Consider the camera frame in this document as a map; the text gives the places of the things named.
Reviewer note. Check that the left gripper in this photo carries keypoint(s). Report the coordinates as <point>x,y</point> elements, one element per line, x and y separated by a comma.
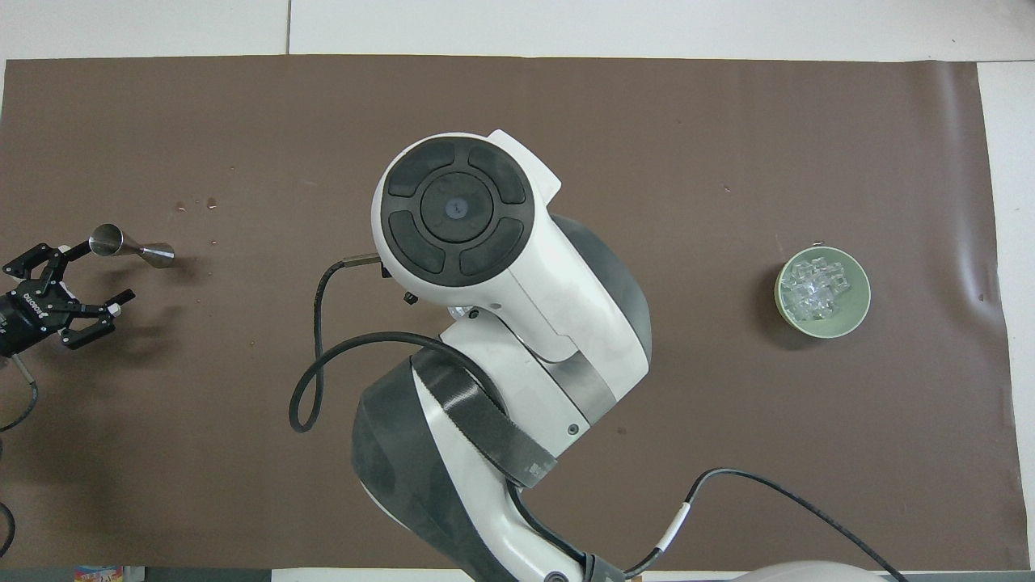
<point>23,315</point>

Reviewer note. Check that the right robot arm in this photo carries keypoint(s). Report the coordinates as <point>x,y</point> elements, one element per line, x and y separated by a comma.
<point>558,291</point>

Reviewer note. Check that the clear ice cubes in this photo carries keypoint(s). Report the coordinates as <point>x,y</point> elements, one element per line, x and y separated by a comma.
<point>817,287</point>

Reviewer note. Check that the steel double jigger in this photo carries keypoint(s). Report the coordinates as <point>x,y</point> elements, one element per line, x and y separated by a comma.
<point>129,246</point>

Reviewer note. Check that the green bowl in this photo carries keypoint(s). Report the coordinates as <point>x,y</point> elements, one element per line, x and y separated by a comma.
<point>853,311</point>

